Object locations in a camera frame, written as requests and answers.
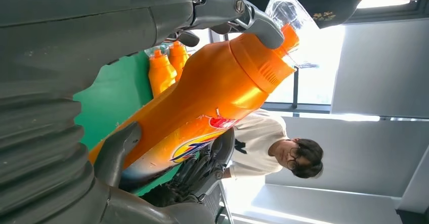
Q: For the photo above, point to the orange bottle with clear cap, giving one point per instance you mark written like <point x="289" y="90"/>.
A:
<point x="177" y="60"/>
<point x="161" y="73"/>
<point x="214" y="88"/>

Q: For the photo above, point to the person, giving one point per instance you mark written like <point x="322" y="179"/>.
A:
<point x="258" y="138"/>
<point x="335" y="1"/>

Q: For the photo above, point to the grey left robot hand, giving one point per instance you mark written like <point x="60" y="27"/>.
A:
<point x="83" y="25"/>

